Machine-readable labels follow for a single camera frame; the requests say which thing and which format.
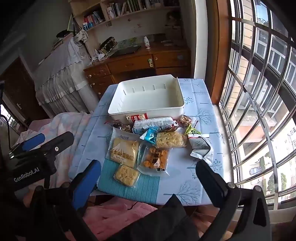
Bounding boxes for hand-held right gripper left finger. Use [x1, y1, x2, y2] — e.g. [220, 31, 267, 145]
[30, 159, 102, 241]

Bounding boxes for brown wooden door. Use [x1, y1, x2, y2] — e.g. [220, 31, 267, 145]
[0, 57, 49, 130]

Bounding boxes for red and cream snack packet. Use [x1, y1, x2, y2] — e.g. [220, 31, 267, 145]
[125, 113, 149, 124]

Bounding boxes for doll figure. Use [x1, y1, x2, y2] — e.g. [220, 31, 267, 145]
[165, 10, 182, 31]

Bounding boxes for dark laptop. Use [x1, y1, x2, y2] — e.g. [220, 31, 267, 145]
[110, 45, 142, 58]

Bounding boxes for orange snack packet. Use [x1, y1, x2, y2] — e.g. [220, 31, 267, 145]
[137, 143, 171, 177]

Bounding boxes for clear corn puff packet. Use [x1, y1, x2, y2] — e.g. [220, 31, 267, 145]
[113, 164, 140, 188]
[155, 131, 188, 149]

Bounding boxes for white cables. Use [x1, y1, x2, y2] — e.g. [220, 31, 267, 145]
[88, 51, 105, 67]

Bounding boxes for green printed desk pad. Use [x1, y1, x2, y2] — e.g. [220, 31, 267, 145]
[116, 37, 139, 50]

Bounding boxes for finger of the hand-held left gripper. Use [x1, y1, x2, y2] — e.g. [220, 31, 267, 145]
[10, 133, 46, 158]
[35, 131, 75, 163]

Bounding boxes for bread packet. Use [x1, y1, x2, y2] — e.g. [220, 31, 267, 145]
[105, 127, 139, 168]

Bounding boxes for clear nut cake packet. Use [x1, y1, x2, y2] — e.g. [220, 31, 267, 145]
[179, 115, 194, 128]
[114, 123, 133, 135]

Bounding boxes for white lace cover cloth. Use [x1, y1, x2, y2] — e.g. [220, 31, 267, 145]
[34, 35, 100, 114]

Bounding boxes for small blue snack packet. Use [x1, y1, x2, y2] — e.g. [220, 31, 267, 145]
[139, 127, 158, 142]

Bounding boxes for pastel floral blanket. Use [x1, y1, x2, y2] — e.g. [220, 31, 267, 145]
[18, 112, 93, 186]

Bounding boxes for dark cloth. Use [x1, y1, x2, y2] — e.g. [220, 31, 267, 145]
[107, 194, 202, 241]

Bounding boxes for small green snack packet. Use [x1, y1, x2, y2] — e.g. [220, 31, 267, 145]
[184, 125, 202, 136]

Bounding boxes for wooden desk with drawers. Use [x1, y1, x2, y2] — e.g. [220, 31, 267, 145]
[83, 42, 191, 99]

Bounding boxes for floral cloth bag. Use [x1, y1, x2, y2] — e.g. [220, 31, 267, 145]
[73, 29, 89, 45]

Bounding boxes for grey foil snack packet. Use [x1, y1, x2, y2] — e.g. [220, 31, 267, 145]
[188, 135, 214, 163]

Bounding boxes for red edged clear wrapper packet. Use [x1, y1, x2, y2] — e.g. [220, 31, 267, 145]
[104, 119, 122, 128]

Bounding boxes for wooden window frame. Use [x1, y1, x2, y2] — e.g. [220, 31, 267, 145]
[205, 0, 233, 105]

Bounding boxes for long white blue biscuit pack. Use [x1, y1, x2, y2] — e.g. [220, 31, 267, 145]
[132, 117, 180, 135]

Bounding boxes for row of books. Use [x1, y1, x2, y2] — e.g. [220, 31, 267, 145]
[109, 0, 148, 16]

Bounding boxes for pink fuzzy blanket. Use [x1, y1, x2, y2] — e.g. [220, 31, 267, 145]
[82, 197, 158, 241]

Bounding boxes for light blue tree print tablecloth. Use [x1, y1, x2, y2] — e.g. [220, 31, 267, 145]
[69, 78, 234, 206]

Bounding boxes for white plastic bin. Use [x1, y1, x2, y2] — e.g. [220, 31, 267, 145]
[108, 74, 185, 121]

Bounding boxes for metal window grille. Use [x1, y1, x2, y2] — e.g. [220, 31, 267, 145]
[218, 0, 296, 210]

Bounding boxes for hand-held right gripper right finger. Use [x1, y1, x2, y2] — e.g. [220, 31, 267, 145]
[195, 160, 271, 241]

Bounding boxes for black floral pencil case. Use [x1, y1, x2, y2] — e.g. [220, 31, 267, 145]
[99, 36, 118, 56]

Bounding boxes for teal striped placemat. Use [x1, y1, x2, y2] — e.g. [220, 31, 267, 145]
[97, 159, 160, 205]

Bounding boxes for parked car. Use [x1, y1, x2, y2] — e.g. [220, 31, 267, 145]
[249, 165, 263, 176]

